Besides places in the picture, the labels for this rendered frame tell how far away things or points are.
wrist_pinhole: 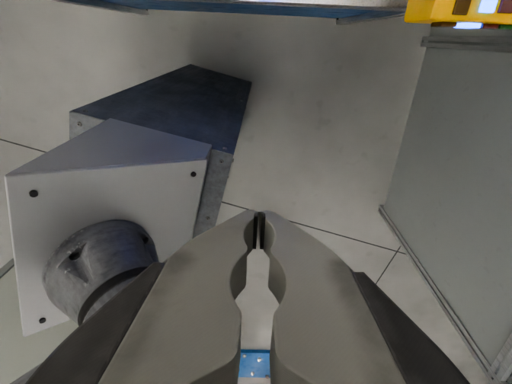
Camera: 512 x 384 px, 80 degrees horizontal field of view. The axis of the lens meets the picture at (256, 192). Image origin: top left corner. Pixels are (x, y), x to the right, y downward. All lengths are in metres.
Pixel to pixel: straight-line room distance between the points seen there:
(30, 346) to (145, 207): 1.51
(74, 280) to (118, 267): 0.05
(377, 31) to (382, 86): 0.24
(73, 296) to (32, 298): 0.09
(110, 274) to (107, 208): 0.09
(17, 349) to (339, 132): 1.86
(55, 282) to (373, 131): 1.51
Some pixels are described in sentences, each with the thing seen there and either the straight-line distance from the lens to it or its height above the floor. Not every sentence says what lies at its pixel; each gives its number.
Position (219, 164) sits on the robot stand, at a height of 1.00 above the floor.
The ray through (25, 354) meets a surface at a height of 0.64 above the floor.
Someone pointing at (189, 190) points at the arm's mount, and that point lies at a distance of 0.52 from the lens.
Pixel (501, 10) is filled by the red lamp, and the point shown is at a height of 1.08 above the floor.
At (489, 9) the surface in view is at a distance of 0.55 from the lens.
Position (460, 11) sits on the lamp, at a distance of 0.53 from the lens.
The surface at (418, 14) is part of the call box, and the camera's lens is 0.55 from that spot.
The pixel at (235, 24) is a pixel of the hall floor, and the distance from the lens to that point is 1.55.
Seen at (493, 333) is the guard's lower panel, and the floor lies 0.91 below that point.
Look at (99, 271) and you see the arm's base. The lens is 0.44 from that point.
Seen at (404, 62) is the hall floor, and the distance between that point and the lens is 1.67.
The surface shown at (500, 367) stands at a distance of 1.21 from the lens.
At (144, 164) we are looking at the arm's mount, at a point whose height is 1.15.
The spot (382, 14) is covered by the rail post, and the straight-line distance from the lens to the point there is 1.00.
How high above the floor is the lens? 1.54
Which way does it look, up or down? 63 degrees down
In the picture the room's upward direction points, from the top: 177 degrees counter-clockwise
